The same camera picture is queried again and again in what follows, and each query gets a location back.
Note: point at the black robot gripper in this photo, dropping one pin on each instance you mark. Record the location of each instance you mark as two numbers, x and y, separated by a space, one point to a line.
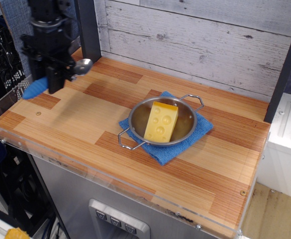
47 48

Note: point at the blue handled metal spoon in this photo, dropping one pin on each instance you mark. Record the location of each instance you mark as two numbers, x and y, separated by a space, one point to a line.
54 80

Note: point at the small steel pan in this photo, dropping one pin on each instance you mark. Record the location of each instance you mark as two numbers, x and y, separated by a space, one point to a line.
195 102

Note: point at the clear acrylic table guard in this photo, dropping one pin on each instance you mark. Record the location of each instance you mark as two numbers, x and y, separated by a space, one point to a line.
73 138

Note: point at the yellow toy cheese wedge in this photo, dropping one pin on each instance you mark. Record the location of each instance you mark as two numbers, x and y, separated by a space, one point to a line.
161 122

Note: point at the blue microfiber cloth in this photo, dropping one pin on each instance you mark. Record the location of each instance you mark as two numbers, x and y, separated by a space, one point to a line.
165 154

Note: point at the silver cabinet control panel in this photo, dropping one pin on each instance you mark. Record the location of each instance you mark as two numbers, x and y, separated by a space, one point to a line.
110 223

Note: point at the yellow object bottom left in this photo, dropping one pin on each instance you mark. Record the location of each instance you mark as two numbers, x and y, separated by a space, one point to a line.
16 233

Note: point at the white ridged appliance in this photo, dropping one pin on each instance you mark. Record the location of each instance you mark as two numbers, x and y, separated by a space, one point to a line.
275 167

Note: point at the dark grey left post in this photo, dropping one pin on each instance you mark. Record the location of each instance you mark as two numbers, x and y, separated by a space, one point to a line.
86 15

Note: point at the dark grey post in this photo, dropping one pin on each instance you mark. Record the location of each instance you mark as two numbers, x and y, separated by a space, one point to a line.
279 88
86 15

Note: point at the black crate with cables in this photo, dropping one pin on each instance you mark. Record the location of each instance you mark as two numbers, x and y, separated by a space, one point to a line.
11 70

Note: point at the dark grey right post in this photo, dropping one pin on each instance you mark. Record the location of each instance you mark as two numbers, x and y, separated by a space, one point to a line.
279 88

